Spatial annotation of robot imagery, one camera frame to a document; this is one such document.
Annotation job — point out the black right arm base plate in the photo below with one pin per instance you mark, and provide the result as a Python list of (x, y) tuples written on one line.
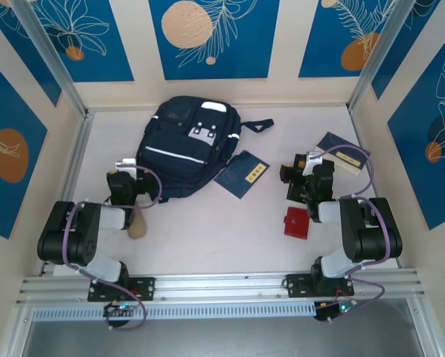
[(300, 284)]

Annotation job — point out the grey metal sheet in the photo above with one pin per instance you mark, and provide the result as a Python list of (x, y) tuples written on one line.
[(222, 338)]

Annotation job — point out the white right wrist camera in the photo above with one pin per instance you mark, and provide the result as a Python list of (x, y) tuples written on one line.
[(312, 160)]

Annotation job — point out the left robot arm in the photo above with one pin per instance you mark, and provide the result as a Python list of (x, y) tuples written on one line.
[(70, 234)]

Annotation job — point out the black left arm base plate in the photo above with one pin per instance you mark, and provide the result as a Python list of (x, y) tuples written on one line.
[(144, 288)]

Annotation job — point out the thick blue book cream pages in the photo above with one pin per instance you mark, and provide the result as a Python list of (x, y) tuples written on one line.
[(347, 158)]

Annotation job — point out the aluminium side rail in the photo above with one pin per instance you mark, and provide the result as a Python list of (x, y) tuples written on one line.
[(375, 178), (71, 178)]

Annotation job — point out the aluminium frame post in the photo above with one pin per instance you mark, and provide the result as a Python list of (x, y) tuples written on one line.
[(378, 52), (47, 52)]

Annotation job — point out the navy blue student backpack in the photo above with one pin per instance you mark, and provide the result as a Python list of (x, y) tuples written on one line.
[(178, 145)]

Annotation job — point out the aluminium mounting rail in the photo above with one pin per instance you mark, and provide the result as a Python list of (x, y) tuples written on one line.
[(222, 284)]

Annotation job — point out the thin blue book yellow label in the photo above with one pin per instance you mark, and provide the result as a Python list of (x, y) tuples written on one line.
[(241, 175)]

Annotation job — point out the red leather wallet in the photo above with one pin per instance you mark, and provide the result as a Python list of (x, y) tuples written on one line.
[(296, 222)]

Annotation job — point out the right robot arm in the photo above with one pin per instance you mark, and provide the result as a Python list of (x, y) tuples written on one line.
[(367, 230)]

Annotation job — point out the beige pouch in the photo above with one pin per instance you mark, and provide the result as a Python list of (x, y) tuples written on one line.
[(137, 227)]

